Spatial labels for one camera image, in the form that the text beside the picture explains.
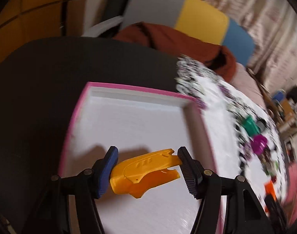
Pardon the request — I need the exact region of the orange building block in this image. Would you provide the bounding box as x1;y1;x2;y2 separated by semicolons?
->
264;181;277;202

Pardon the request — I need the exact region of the orange plastic car shell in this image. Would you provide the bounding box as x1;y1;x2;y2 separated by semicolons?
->
110;148;182;199

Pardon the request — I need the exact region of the purple monkey face mold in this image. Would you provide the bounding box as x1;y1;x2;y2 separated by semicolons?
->
250;134;268;155

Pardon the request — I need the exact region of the teal ribbed plastic mold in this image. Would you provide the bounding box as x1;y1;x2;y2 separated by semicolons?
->
241;116;260;137

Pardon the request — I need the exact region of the green white plug-in device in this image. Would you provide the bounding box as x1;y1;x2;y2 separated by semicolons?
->
264;161;280;177

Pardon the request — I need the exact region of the dark brown pumpkin ornament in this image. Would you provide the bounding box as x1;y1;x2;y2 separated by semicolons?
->
258;147;274;170

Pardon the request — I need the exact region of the clear cup black lid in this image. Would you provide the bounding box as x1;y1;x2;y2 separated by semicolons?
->
256;118;268;133

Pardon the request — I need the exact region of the white floral embroidered tablecloth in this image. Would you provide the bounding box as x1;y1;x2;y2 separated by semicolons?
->
176;56;288;206

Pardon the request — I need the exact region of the pink white tray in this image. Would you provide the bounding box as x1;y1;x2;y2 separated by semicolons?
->
59;83;215;233

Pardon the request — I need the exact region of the cluttered wooden shelf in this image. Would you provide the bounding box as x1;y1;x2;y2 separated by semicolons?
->
274;85;297;139

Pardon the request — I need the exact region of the blue white small chair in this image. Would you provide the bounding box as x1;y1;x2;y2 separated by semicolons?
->
272;89;286;103

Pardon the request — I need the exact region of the pink blanket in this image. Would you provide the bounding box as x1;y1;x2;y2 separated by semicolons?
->
230;63;266;109

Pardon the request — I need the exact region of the white chair armrest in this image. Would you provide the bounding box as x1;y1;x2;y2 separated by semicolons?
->
82;16;124;37

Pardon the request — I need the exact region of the rust red jacket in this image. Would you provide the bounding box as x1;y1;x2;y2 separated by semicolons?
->
113;22;237;82

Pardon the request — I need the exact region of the wooden wardrobe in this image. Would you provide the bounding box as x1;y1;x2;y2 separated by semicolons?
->
0;0;85;63

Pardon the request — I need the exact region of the patterned beige curtain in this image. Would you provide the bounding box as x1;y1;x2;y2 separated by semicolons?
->
204;0;297;92

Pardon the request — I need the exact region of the black rolled mat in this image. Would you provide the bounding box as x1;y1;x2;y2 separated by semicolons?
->
98;0;139;39

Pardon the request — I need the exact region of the grey yellow blue chair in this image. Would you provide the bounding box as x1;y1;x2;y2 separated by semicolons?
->
120;0;255;66

